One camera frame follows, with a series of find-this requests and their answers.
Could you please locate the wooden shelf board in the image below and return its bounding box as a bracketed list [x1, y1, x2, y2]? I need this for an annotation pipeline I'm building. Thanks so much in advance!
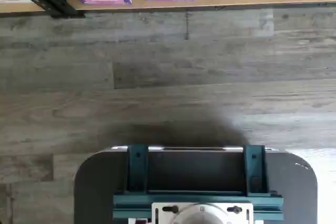
[0, 0, 336, 14]

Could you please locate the teal metal frame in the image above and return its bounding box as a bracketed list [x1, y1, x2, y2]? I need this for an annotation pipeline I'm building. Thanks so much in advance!
[112, 144, 285, 221]

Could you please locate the dark grey mobile base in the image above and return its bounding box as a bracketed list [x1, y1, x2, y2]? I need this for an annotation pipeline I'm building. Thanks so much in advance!
[73, 144, 319, 224]

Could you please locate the white mounting plate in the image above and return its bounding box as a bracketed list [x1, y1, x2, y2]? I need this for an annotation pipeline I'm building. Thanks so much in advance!
[151, 202, 255, 224]

